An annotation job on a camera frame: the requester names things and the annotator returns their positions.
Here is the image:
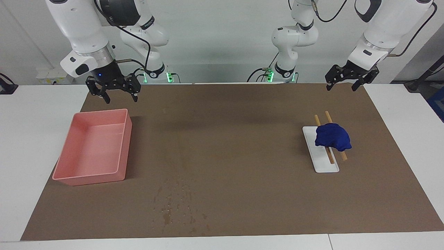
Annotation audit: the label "dark blue towel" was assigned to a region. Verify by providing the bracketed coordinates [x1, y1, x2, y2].
[315, 123, 352, 152]

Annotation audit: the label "spilled water drops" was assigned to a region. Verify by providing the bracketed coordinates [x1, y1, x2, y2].
[151, 177, 212, 235]

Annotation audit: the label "pink plastic bin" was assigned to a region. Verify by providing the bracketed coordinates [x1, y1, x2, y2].
[52, 109, 133, 186]

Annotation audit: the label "black stand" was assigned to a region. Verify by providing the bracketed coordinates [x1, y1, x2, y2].
[404, 55, 444, 93]

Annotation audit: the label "white rack with wooden rods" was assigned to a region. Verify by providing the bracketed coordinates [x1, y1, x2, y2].
[302, 111, 348, 173]

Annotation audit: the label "blue crate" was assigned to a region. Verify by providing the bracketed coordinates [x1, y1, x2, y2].
[426, 86, 444, 123]

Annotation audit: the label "brown table mat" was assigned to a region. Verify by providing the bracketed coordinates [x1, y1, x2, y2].
[20, 83, 444, 241]

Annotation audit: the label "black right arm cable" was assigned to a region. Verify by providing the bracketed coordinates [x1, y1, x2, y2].
[93, 0, 152, 75]

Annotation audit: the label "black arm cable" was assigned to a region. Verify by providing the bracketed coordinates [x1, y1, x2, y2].
[93, 0, 152, 75]
[310, 0, 438, 57]

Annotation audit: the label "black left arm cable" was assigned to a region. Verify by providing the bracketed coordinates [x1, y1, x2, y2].
[310, 0, 438, 57]

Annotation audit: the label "white wall socket box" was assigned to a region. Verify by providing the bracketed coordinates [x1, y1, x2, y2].
[36, 67, 75, 85]

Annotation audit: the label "black left base cable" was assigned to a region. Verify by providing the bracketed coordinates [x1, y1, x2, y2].
[247, 52, 280, 83]

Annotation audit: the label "black device with cable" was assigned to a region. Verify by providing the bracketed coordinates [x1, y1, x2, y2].
[0, 73, 18, 95]

